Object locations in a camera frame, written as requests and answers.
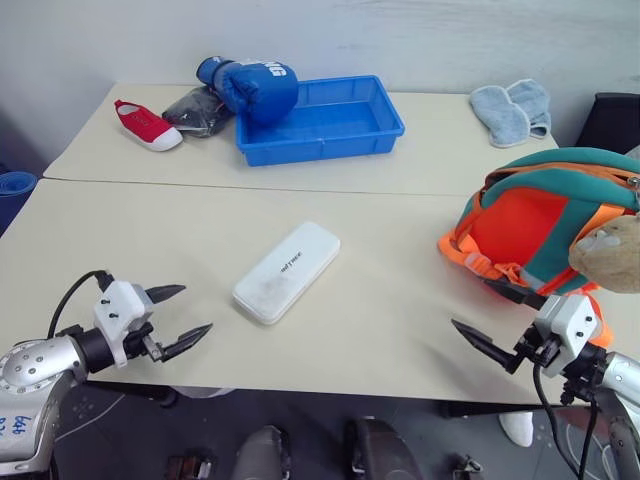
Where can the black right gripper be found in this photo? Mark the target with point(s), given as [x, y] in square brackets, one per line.
[540, 347]

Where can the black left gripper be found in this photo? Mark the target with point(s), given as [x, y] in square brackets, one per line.
[137, 342]

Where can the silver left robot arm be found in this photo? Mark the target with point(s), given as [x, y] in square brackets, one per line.
[35, 367]

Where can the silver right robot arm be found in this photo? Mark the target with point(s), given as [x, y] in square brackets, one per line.
[622, 380]

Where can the teal and orange backpack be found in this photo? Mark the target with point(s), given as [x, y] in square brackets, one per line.
[520, 225]

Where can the white rectangular case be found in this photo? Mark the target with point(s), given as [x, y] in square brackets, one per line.
[285, 272]

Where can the white shoe under table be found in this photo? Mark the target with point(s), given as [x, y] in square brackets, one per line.
[517, 427]

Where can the brown plush toy head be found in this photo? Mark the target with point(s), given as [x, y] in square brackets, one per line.
[610, 255]

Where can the grey rounded shape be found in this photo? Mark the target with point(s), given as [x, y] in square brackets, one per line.
[262, 455]

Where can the black rounded shape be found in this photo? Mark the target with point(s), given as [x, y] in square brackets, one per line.
[380, 450]

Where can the red child's shoe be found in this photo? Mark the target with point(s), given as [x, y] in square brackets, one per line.
[147, 125]

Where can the light blue terry cloth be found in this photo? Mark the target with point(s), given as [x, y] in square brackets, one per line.
[532, 100]
[500, 117]

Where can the dark clothing in plastic bag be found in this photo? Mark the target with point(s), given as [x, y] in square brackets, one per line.
[197, 112]

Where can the black chair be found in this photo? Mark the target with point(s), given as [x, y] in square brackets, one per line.
[610, 122]

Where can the blue plastic bin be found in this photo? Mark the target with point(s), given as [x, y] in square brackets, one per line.
[320, 127]

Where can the blue boxing glove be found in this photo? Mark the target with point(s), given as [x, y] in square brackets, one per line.
[260, 92]

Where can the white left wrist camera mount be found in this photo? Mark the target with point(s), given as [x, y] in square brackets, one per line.
[120, 305]

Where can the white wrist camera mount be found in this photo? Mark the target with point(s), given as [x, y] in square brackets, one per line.
[120, 305]
[567, 320]

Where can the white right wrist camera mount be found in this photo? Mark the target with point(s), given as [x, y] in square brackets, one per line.
[567, 320]

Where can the black table frame bar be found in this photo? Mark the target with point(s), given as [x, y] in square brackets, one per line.
[480, 409]

